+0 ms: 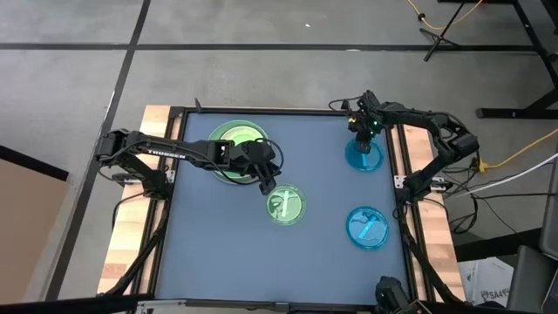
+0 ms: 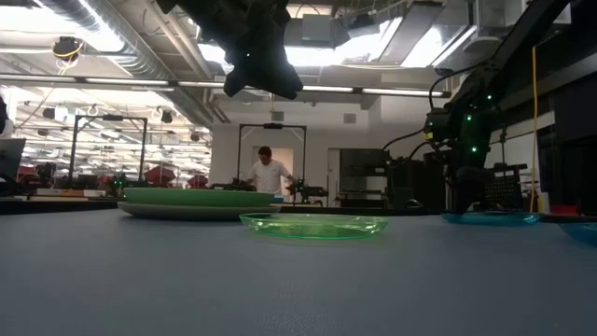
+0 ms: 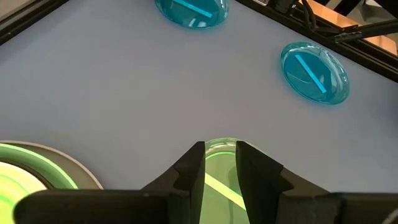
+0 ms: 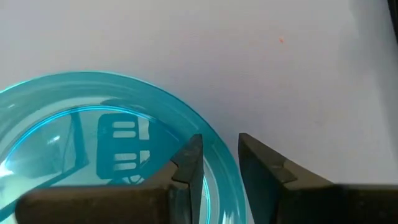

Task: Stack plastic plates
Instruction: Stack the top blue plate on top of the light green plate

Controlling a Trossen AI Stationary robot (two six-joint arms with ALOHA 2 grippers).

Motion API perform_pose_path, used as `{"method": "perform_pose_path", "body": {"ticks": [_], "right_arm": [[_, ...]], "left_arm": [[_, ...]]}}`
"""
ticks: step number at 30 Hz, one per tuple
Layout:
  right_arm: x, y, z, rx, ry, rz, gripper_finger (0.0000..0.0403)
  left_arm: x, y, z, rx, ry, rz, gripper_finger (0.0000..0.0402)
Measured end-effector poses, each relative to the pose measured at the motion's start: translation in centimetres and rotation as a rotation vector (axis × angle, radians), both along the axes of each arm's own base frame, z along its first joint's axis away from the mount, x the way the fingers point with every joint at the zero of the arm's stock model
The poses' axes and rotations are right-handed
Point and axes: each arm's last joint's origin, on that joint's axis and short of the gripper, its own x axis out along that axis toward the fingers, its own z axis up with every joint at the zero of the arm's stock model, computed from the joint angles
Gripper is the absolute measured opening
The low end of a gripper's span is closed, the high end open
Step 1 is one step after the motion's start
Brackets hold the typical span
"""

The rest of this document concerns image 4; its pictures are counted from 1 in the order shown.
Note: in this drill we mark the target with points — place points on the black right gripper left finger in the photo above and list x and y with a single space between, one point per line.
124 205

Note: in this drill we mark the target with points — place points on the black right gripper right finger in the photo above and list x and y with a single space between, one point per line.
295 202

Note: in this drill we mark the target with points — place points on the small clear blue plate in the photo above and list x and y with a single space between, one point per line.
46 93

